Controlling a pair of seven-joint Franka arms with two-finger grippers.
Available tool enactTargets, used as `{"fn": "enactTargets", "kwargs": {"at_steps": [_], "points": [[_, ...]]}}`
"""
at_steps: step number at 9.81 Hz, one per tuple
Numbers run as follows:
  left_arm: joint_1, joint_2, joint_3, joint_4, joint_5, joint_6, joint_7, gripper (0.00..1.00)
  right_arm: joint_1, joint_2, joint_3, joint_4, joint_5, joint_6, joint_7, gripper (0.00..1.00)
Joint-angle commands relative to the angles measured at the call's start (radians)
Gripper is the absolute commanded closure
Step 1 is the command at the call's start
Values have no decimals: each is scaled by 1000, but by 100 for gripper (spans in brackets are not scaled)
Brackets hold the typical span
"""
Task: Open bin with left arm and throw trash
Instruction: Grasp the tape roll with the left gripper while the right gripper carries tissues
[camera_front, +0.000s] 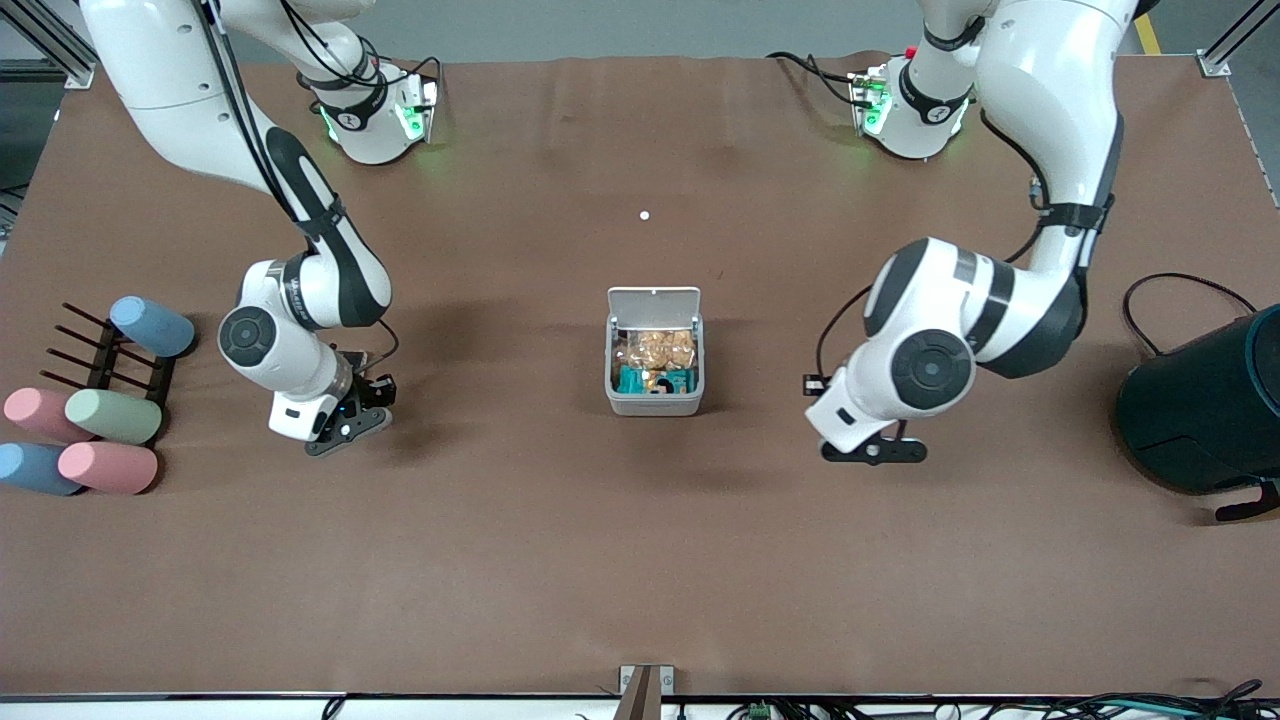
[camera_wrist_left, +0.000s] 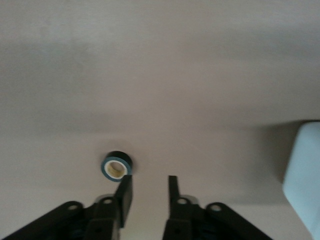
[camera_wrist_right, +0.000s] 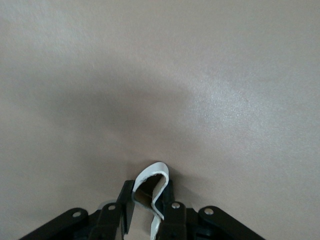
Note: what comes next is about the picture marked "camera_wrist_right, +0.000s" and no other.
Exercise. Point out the white curled paper strip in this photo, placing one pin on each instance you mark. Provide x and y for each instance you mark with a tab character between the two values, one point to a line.
150	170

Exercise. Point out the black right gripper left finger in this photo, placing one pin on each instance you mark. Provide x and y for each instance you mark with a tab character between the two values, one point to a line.
110	220

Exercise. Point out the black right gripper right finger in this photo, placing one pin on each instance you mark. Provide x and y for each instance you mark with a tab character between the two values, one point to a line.
180	222

